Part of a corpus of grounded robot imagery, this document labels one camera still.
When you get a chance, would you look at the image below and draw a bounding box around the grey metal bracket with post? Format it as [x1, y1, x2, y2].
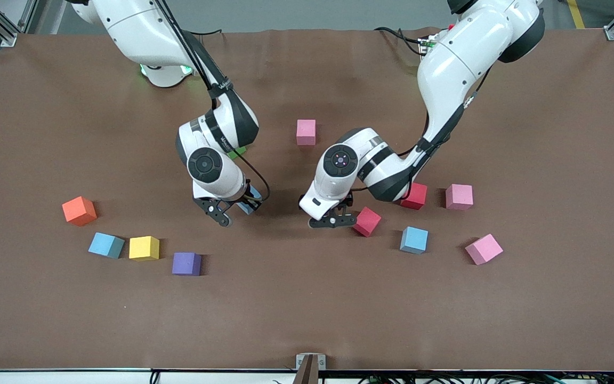
[294, 353, 327, 384]

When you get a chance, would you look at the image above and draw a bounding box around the red foam cube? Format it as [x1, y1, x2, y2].
[352, 206, 382, 237]
[400, 182, 429, 211]

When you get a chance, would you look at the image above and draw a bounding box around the purple foam cube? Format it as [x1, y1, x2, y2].
[172, 252, 202, 277]

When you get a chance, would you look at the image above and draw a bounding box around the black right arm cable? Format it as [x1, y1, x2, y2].
[152, 0, 271, 204]

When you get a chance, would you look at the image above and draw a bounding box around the pink foam cube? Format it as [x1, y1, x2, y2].
[465, 233, 504, 266]
[296, 119, 317, 146]
[445, 184, 474, 211]

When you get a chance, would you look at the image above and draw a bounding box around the brown table mat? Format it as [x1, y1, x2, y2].
[0, 28, 614, 372]

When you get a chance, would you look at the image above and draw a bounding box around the black left base cable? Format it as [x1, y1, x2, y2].
[374, 26, 427, 54]

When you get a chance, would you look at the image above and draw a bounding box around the orange foam cube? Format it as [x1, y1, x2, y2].
[62, 196, 98, 227]

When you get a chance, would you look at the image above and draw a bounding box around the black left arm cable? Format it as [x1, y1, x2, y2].
[358, 59, 494, 202]

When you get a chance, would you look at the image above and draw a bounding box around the blue foam cube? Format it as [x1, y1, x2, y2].
[88, 232, 125, 259]
[400, 226, 429, 255]
[235, 184, 263, 215]

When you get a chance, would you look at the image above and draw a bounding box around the yellow foam cube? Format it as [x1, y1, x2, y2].
[129, 236, 160, 262]

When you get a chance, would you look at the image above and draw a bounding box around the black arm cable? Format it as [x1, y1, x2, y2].
[152, 0, 271, 204]
[358, 59, 494, 202]

